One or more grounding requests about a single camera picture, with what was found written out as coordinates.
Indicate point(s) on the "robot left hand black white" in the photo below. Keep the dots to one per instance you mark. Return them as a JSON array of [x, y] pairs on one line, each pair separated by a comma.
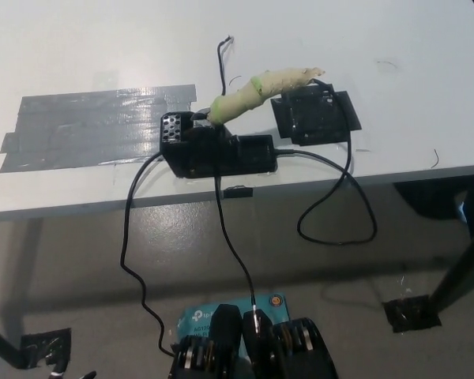
[[89, 375]]

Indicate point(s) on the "soldering iron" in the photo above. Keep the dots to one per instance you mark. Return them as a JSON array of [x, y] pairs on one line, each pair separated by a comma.
[[253, 96]]

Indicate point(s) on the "black robot torso blocks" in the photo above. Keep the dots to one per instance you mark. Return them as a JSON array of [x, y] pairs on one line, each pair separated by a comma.
[[227, 337]]

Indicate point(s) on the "black soldering station base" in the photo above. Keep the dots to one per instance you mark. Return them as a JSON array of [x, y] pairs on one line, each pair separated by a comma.
[[213, 160]]

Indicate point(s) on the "black stand leg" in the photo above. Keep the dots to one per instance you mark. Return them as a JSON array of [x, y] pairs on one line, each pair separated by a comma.
[[0, 337], [462, 256]]

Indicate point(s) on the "teal tp-link box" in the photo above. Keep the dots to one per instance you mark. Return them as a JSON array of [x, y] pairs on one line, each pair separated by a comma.
[[195, 316]]

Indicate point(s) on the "grey table leg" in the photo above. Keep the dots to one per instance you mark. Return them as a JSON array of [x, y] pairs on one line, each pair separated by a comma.
[[25, 268]]

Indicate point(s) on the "small black tape strip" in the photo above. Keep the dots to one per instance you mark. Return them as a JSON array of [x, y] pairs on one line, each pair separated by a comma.
[[239, 193]]

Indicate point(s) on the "black tape square pad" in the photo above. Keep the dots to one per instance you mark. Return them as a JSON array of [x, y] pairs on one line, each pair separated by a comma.
[[320, 122]]

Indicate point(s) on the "grey duct tape patch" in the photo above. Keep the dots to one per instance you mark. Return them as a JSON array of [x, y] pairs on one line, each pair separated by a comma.
[[91, 130]]

